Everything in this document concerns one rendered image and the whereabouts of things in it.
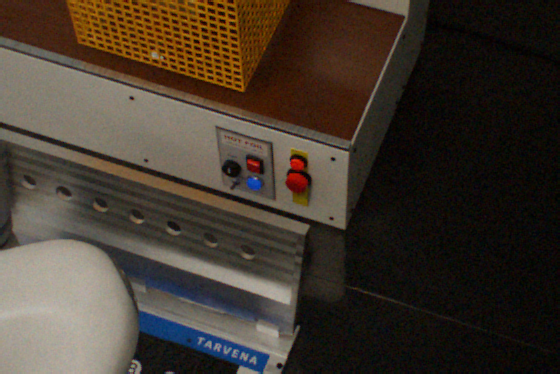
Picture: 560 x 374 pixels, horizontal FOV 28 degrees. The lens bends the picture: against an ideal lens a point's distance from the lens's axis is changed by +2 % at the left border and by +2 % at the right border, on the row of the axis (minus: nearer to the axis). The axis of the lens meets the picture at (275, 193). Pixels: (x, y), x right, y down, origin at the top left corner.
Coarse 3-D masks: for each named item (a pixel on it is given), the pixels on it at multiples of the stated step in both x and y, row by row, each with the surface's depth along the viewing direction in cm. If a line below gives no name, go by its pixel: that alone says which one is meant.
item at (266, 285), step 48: (0, 144) 135; (48, 144) 134; (48, 192) 139; (96, 192) 136; (144, 192) 133; (192, 192) 130; (96, 240) 140; (144, 240) 138; (192, 240) 135; (240, 240) 132; (288, 240) 129; (192, 288) 139; (240, 288) 135; (288, 288) 134
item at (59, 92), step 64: (0, 0) 148; (64, 0) 148; (128, 0) 148; (320, 0) 147; (384, 0) 144; (0, 64) 148; (64, 64) 142; (128, 64) 142; (320, 64) 141; (384, 64) 141; (64, 128) 155; (128, 128) 149; (192, 128) 143; (256, 128) 137; (320, 128) 135; (384, 128) 155; (320, 192) 144
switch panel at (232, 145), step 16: (224, 128) 140; (224, 144) 143; (240, 144) 141; (256, 144) 140; (224, 160) 146; (240, 160) 144; (272, 160) 141; (224, 176) 149; (240, 176) 148; (272, 176) 145; (256, 192) 149; (272, 192) 148; (304, 192) 145
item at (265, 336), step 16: (144, 288) 143; (144, 304) 142; (160, 304) 143; (176, 304) 143; (176, 320) 141; (192, 320) 141; (208, 320) 141; (224, 320) 141; (240, 320) 141; (256, 320) 139; (224, 336) 140; (240, 336) 139; (256, 336) 140; (272, 336) 140; (288, 336) 139; (272, 352) 138; (288, 352) 138; (272, 368) 137
